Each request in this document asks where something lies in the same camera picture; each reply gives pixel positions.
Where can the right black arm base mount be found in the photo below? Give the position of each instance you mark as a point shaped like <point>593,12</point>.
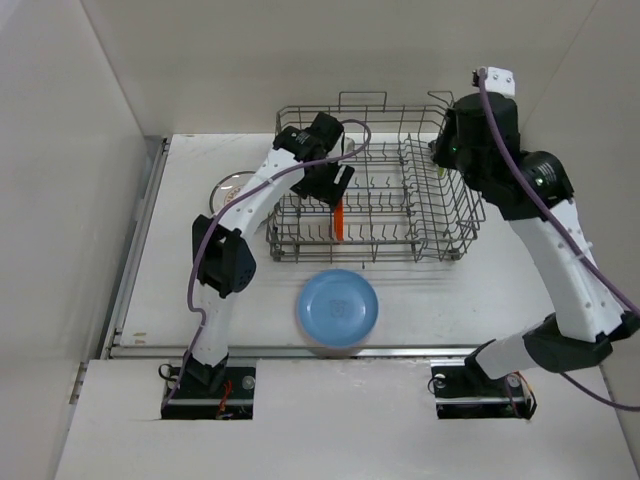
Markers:
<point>460,394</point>

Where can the pink plate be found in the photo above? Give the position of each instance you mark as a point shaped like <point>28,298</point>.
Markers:
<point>323,351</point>

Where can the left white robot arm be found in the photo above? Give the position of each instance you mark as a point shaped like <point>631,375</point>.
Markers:
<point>301,161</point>

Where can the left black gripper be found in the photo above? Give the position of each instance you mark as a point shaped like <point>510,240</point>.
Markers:
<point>329,192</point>

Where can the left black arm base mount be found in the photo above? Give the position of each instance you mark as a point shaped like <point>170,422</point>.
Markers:
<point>232,400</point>

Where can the grey wire dish rack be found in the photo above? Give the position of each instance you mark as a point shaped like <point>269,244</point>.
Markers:
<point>396,207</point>

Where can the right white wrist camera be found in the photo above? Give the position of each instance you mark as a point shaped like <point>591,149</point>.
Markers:
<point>496,80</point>

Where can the white plate brown floral pattern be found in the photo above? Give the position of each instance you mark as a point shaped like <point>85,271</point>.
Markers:
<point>227,189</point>

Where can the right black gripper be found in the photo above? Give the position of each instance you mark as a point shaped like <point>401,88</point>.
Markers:
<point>441,154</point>

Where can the blue plate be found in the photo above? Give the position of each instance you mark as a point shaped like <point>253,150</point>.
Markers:
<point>337,309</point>

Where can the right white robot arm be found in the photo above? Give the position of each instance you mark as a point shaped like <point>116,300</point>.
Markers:
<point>587,316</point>

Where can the small orange plate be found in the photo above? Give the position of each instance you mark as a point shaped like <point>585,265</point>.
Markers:
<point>338,221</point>

